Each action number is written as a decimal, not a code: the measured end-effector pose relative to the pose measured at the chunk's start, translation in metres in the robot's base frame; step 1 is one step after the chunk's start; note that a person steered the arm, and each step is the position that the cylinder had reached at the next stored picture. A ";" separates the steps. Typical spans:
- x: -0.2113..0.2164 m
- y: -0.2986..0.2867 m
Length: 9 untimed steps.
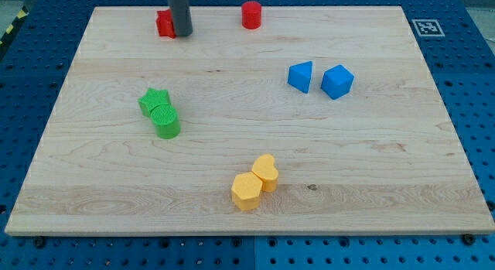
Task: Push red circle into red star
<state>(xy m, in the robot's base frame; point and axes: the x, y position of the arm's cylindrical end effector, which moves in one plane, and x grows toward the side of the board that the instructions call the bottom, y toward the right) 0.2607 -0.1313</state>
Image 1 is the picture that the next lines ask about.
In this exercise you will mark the red star block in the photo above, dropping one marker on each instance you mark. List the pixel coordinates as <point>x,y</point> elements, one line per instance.
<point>164,23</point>

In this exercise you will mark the yellow hexagon block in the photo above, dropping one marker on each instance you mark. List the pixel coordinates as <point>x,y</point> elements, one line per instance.
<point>246,191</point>

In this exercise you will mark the blue triangular prism block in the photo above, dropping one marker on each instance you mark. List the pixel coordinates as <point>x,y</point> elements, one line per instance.
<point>300,75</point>

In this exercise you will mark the green cylinder block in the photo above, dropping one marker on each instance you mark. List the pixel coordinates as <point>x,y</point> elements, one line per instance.
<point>166,121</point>

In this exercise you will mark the green star block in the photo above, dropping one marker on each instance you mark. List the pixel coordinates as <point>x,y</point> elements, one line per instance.
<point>152,99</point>

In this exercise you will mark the red cylinder block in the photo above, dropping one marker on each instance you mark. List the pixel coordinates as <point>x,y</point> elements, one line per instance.
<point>251,14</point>

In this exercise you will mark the light wooden board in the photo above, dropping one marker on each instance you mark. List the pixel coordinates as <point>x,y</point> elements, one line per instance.
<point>383,159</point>

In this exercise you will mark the blue cube block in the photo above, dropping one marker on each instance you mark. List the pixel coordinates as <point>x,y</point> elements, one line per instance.
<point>337,81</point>

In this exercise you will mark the white fiducial marker tag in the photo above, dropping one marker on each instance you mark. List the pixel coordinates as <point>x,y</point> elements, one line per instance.
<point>428,28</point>

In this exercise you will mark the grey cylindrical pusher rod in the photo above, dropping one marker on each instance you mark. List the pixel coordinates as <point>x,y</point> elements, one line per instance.
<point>181,17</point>

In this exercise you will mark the yellow heart block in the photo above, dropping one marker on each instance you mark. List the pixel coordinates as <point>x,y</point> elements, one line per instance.
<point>264,168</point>

